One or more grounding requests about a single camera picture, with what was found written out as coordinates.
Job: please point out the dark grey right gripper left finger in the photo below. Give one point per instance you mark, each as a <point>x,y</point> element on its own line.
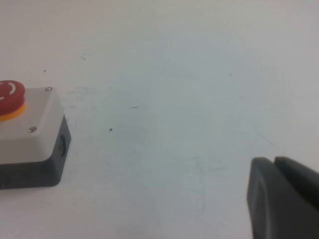
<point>274,211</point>

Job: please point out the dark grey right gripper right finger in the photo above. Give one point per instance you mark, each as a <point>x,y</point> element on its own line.
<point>299,171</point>

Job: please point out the white and grey button box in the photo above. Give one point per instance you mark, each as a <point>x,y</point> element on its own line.
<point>37,139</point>

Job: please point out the red mushroom emergency stop button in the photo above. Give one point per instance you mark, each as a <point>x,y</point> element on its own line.
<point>11,98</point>

